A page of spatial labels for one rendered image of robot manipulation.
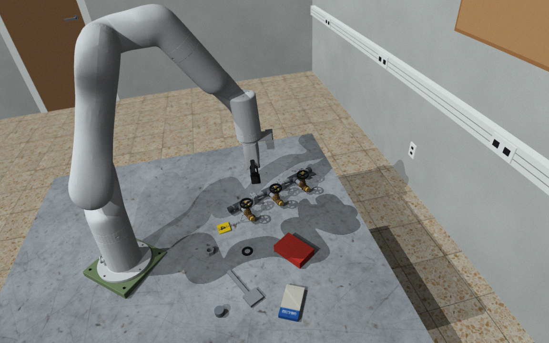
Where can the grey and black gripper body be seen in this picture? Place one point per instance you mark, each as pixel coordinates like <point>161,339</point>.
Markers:
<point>251,152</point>

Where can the yellow tag on silver chain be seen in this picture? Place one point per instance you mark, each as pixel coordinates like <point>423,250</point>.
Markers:
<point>225,227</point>

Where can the dark red rectangular block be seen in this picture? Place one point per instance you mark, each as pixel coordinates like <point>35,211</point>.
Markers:
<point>294,250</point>

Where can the grey cylinder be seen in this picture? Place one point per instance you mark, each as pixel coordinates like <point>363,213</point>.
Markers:
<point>219,311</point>

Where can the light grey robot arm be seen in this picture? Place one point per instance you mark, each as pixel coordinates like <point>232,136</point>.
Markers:
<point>93,183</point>

